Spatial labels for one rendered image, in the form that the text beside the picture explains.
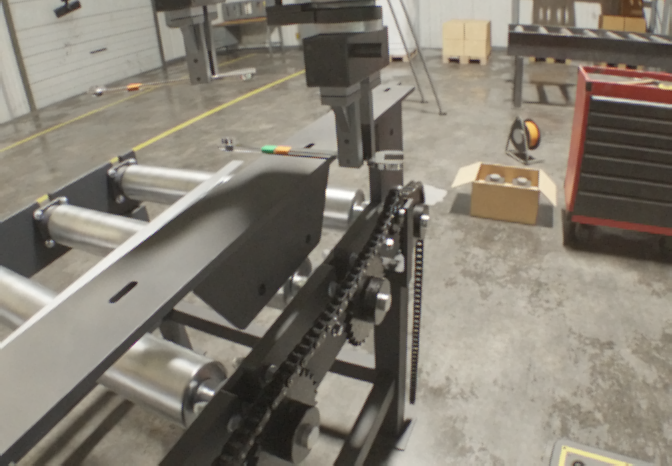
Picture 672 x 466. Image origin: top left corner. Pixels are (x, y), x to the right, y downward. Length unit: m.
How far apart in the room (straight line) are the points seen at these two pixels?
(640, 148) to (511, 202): 0.85
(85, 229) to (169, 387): 0.64
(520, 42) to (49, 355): 5.20
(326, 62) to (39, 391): 0.36
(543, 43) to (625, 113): 3.01
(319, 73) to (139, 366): 0.48
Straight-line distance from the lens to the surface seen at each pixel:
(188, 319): 1.73
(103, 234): 1.14
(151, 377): 0.68
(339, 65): 0.43
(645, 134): 2.43
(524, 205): 2.77
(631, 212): 2.61
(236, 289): 0.53
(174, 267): 0.38
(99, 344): 0.33
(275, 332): 0.63
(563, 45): 5.34
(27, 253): 1.41
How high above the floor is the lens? 1.36
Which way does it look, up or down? 28 degrees down
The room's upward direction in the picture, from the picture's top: 5 degrees counter-clockwise
